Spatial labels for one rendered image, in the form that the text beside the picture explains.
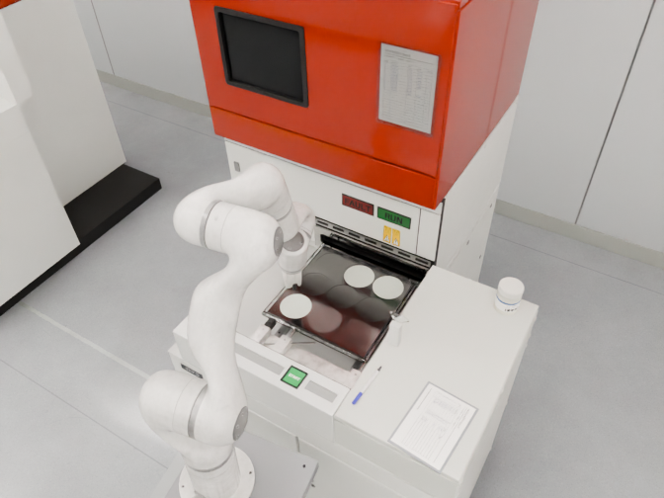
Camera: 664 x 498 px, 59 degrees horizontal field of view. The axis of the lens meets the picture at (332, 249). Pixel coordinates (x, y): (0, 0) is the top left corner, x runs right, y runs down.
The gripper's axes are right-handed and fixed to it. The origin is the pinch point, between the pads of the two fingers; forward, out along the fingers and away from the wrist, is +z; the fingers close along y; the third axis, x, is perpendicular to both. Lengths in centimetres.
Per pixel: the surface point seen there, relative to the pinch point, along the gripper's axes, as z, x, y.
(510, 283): -18, 60, 20
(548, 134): 77, 151, -75
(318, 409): -17.2, -1.3, 42.3
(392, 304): 2.2, 29.8, 14.2
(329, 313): 2.9, 9.6, 12.8
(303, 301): 5.7, 2.7, 6.7
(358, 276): 8.3, 22.4, 0.9
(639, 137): 55, 180, -54
